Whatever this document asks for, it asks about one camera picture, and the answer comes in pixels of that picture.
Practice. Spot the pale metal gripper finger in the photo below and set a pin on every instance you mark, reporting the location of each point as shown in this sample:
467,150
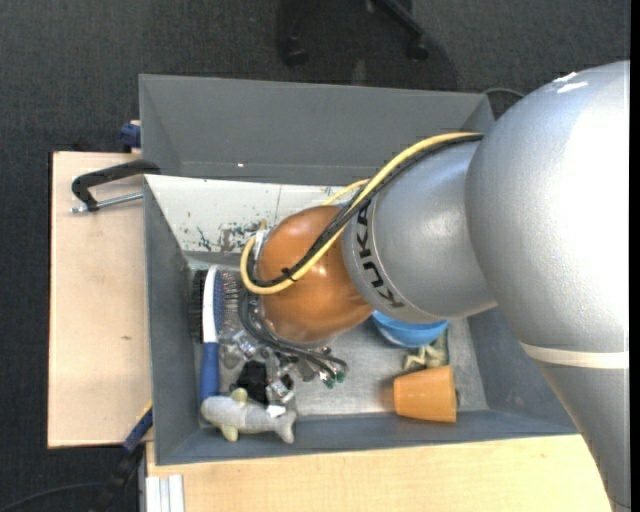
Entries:
230,365
281,392

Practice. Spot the small black block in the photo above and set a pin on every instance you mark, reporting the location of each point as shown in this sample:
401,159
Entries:
254,380

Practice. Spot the grey toy shark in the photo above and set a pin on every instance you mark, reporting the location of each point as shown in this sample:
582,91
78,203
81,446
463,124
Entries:
250,417

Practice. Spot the blue and white brush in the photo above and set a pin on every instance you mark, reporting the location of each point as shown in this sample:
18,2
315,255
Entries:
210,320

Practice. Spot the blue bowl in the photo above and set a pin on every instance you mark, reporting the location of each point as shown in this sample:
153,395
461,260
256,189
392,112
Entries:
407,332

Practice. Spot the pale wood flat board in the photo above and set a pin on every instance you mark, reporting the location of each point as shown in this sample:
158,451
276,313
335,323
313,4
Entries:
100,310

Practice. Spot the orange cup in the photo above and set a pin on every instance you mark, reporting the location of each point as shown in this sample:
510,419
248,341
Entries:
425,395

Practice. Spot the pale green toy figure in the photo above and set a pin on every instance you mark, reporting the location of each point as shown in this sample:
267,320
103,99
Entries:
430,356

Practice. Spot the grey metal bin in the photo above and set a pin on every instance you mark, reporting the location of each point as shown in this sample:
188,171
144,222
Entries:
320,125

